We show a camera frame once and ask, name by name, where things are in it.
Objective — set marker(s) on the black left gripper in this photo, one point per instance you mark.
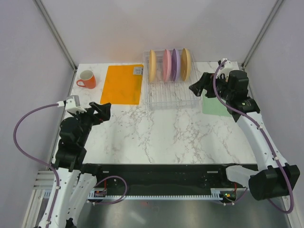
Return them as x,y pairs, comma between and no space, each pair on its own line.
103,115

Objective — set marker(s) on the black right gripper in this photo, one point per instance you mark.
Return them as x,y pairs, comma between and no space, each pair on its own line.
206,82

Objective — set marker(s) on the pink plate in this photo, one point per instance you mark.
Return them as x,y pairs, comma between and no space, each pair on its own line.
166,65

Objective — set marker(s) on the light yellow plate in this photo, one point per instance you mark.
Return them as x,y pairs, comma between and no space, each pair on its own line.
152,65

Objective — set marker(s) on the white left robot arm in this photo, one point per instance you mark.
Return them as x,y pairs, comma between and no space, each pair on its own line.
71,187

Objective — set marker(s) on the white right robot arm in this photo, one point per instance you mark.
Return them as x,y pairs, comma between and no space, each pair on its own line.
274,177

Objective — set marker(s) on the green cutting mat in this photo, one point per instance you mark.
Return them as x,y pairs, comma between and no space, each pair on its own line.
213,106

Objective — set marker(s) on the orange cutting mat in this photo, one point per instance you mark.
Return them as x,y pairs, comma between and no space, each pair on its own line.
122,85

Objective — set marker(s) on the purple plate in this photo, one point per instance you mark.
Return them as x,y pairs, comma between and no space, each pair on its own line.
175,65

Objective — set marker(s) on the orange ceramic mug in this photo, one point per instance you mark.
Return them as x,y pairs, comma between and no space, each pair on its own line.
87,80

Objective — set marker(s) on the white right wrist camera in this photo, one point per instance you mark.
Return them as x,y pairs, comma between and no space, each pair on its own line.
224,71

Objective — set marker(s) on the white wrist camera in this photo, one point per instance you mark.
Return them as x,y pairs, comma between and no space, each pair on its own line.
224,71
72,105

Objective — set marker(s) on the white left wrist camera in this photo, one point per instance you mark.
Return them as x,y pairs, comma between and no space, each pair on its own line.
72,105

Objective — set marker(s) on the clear wire dish rack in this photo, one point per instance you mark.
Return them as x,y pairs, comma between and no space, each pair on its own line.
158,94

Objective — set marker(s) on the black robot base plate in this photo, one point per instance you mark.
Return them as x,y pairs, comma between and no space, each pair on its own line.
160,179

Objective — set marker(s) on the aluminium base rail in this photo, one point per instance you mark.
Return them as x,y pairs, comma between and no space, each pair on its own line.
44,180

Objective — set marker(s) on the left aluminium frame post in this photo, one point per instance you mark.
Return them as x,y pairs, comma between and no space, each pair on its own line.
44,13

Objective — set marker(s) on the aluminium frame post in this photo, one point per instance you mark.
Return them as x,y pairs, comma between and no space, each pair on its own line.
267,23
44,13

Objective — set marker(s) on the right aluminium frame post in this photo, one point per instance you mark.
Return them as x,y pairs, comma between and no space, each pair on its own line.
267,23

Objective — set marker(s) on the white cable duct strip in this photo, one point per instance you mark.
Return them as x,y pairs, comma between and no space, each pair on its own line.
215,195

